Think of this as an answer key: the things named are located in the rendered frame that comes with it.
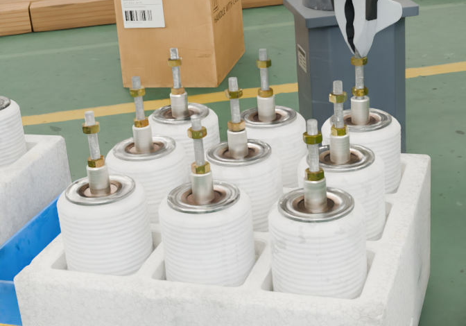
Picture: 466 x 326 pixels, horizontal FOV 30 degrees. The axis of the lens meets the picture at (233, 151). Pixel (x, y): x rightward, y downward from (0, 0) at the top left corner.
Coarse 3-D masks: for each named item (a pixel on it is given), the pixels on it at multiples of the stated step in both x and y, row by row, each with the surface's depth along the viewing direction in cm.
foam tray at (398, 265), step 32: (416, 160) 112; (416, 192) 103; (416, 224) 101; (64, 256) 97; (160, 256) 93; (256, 256) 96; (384, 256) 90; (416, 256) 103; (32, 288) 91; (64, 288) 90; (96, 288) 88; (128, 288) 88; (160, 288) 87; (192, 288) 87; (224, 288) 86; (256, 288) 86; (384, 288) 84; (416, 288) 104; (32, 320) 93; (64, 320) 92; (96, 320) 90; (128, 320) 89; (160, 320) 87; (192, 320) 86; (224, 320) 85; (256, 320) 84; (288, 320) 83; (320, 320) 81; (352, 320) 80; (384, 320) 80; (416, 320) 106
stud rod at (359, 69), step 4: (356, 52) 103; (356, 56) 103; (360, 56) 103; (356, 68) 104; (360, 68) 103; (356, 72) 104; (360, 72) 103; (356, 76) 104; (360, 76) 104; (356, 80) 104; (360, 80) 104; (356, 84) 104; (360, 84) 104; (356, 88) 105; (360, 88) 104; (356, 96) 105; (360, 96) 105
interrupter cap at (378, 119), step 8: (344, 112) 109; (376, 112) 108; (384, 112) 107; (344, 120) 106; (376, 120) 106; (384, 120) 105; (352, 128) 103; (360, 128) 103; (368, 128) 103; (376, 128) 103
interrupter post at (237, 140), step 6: (228, 132) 98; (234, 132) 98; (240, 132) 98; (246, 132) 98; (228, 138) 98; (234, 138) 98; (240, 138) 98; (246, 138) 99; (228, 144) 99; (234, 144) 98; (240, 144) 98; (246, 144) 99; (234, 150) 98; (240, 150) 98; (246, 150) 99; (234, 156) 99; (240, 156) 99
